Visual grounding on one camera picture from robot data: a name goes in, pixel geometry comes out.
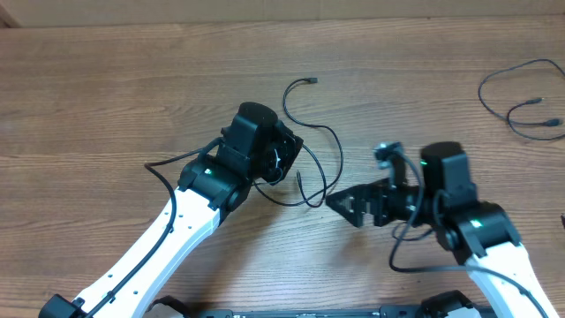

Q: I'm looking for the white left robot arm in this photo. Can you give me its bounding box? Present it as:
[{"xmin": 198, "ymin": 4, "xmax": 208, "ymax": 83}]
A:
[{"xmin": 38, "ymin": 102, "xmax": 303, "ymax": 318}]

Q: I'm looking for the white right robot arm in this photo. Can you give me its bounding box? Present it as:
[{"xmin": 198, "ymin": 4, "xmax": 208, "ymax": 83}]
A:
[{"xmin": 326, "ymin": 141, "xmax": 557, "ymax": 317}]

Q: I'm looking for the black USB cable bundle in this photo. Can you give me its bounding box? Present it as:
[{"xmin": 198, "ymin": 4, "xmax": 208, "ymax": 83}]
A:
[{"xmin": 251, "ymin": 77, "xmax": 344, "ymax": 209}]

